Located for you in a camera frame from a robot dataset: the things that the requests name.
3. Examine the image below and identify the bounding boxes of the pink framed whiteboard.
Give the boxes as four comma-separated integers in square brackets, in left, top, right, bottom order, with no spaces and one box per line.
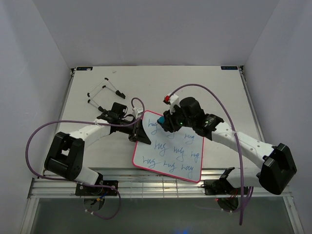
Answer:
[133,111,204,183]

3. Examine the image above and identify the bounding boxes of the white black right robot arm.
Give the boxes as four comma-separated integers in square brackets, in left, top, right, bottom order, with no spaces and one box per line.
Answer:
[157,95,297,195]

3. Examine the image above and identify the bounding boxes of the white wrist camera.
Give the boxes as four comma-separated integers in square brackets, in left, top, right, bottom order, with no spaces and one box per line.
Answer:
[132,107,144,119]
[163,93,179,115]

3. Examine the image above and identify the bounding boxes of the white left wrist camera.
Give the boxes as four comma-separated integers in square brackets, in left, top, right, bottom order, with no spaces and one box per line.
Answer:
[132,107,144,119]

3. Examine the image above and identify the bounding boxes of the blue left corner label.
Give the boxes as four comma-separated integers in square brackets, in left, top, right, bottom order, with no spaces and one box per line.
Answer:
[76,66,93,71]

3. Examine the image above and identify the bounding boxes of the blue corner label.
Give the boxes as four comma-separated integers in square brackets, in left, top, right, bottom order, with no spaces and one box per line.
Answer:
[76,66,93,71]
[220,66,238,70]

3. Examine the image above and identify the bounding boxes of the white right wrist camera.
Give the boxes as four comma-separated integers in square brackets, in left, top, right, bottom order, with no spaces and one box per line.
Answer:
[163,93,179,115]

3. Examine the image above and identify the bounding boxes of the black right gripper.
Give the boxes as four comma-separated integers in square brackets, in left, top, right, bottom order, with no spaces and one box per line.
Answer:
[161,104,195,133]

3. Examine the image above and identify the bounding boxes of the aluminium rail frame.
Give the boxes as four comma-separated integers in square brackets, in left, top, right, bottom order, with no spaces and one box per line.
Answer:
[20,66,304,234]

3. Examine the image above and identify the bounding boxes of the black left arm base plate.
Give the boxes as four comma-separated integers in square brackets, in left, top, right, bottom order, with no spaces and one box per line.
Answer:
[75,180,118,196]

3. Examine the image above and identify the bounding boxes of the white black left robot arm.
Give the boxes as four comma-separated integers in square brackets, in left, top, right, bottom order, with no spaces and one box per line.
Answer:
[44,102,151,195]

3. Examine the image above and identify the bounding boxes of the blue bone-shaped eraser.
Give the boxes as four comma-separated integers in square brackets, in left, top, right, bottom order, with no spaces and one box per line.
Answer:
[157,116,165,125]

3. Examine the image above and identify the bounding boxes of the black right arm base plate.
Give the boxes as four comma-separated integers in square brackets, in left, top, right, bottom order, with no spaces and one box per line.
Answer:
[200,179,239,212]

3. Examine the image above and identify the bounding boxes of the black wire easel stand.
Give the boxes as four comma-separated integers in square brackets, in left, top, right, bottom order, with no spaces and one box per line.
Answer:
[87,78,126,112]

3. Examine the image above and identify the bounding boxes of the blue right corner label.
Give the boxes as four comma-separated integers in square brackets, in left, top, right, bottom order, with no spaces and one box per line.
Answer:
[220,66,238,70]

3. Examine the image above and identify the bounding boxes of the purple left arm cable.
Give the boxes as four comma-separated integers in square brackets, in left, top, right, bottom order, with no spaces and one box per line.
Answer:
[25,97,146,220]

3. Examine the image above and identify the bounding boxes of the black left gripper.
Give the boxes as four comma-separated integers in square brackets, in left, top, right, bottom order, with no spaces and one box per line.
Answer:
[118,118,151,145]

